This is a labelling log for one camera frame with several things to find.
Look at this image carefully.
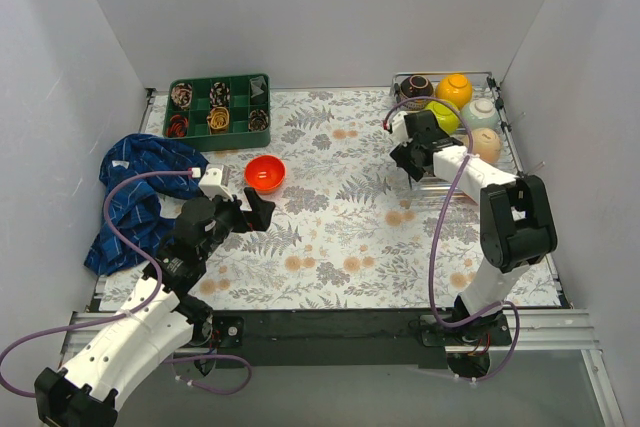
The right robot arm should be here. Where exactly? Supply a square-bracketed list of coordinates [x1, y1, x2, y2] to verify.
[384, 110, 558, 345]

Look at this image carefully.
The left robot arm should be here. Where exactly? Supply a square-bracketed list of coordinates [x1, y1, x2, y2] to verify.
[35, 188, 275, 426]

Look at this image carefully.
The metal dish rack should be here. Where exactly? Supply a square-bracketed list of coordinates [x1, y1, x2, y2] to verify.
[389, 70, 531, 211]

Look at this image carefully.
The lime green bowl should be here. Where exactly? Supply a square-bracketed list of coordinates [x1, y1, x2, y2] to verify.
[425, 99, 460, 134]

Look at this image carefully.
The black brown bowl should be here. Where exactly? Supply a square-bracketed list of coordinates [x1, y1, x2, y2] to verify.
[400, 75, 434, 110]

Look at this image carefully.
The yellow orange bowl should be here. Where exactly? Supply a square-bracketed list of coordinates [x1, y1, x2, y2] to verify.
[435, 73, 473, 110]

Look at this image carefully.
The beige bowl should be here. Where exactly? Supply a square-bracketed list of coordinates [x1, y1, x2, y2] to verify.
[460, 128, 502, 164]

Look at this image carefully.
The pale green bowl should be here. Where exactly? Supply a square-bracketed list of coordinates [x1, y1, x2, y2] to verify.
[460, 98, 500, 130]

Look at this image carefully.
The blue plaid shirt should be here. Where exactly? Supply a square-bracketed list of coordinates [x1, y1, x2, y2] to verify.
[84, 134, 208, 276]

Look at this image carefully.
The floral table mat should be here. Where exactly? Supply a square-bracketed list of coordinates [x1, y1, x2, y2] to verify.
[97, 87, 564, 311]

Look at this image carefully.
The rolled tie yellow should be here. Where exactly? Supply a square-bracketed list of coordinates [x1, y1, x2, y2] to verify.
[206, 107, 230, 135]

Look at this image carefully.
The rolled tie brown black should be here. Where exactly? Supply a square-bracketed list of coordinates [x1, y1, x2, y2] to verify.
[248, 109, 269, 132]

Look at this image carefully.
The green compartment tray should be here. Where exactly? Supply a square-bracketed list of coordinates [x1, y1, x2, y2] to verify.
[162, 73, 271, 152]

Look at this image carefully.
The rolled tie red black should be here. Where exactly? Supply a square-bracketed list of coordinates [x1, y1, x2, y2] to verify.
[166, 114, 189, 138]

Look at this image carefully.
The rolled tie black dotted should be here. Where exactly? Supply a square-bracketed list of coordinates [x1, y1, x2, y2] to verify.
[209, 81, 231, 107]

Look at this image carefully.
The rolled tie pink brown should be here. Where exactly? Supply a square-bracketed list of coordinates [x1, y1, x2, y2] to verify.
[170, 82, 193, 111]

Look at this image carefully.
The rolled tie dark grey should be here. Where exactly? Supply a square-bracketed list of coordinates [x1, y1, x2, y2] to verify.
[249, 75, 269, 105]

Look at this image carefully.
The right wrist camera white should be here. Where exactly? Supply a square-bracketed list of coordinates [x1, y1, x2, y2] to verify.
[386, 111, 409, 143]

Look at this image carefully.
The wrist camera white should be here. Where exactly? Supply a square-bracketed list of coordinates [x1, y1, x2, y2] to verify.
[198, 164, 234, 201]
[386, 111, 409, 143]

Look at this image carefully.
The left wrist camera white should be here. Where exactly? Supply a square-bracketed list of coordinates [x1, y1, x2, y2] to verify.
[198, 164, 234, 201]

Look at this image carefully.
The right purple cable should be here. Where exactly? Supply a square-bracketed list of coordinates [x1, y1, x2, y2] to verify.
[382, 95, 524, 383]

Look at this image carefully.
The purple cable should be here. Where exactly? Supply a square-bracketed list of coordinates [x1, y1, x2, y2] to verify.
[0, 169, 254, 396]
[382, 95, 524, 383]

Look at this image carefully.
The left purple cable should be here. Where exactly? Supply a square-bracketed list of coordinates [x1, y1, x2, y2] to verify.
[0, 169, 254, 396]

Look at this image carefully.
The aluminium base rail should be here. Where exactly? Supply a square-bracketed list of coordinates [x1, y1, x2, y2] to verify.
[64, 308, 602, 355]

